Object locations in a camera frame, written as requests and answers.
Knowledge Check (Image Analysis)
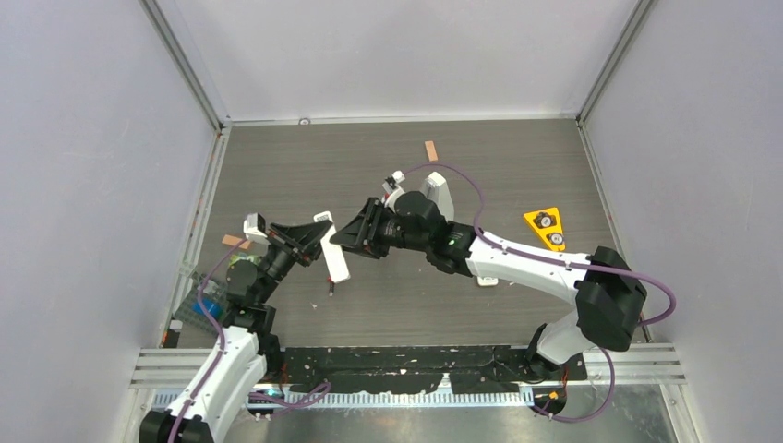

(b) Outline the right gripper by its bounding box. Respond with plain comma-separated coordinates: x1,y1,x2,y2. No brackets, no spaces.
331,197,431,259

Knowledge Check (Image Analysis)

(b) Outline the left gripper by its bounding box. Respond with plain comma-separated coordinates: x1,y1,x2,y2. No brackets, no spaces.
257,221,333,304

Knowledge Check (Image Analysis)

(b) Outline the white long remote control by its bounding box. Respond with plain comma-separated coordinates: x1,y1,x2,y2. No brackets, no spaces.
313,211,351,284

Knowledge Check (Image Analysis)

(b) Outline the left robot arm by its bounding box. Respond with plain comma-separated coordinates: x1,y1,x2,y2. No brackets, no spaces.
139,213,333,442

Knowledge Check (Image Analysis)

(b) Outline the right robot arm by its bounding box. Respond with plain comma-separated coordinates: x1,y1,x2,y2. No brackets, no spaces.
330,191,647,379

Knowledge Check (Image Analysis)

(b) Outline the small white remote control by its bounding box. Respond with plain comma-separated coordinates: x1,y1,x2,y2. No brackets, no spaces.
476,277,500,288

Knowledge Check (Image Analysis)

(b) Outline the green monster lego toy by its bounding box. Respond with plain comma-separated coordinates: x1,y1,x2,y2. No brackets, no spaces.
229,254,260,269

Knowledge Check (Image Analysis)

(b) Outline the wooden block left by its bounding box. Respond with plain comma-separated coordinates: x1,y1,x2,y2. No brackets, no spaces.
222,234,251,250

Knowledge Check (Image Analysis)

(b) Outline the grey lego baseplate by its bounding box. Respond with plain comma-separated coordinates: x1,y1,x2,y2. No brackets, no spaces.
173,271,228,337

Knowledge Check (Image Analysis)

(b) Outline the small wooden block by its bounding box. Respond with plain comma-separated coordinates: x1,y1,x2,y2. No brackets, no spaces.
424,140,439,162

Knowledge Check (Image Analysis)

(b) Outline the blue green lego brick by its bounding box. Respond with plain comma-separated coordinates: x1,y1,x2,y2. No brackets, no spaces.
192,299,223,318

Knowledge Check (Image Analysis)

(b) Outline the yellow triangle toy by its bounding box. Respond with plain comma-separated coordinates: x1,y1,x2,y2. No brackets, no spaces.
523,207,566,252

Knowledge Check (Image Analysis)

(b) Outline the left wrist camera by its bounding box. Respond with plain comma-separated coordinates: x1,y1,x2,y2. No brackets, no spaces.
243,212,270,245

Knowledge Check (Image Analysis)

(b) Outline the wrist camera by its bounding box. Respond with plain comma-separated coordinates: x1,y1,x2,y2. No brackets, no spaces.
381,171,405,208
243,212,270,245

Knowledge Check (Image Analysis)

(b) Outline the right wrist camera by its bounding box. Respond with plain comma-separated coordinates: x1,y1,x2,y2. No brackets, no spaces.
381,171,405,208

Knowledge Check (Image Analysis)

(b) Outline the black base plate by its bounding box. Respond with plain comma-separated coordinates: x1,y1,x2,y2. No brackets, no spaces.
265,345,587,394

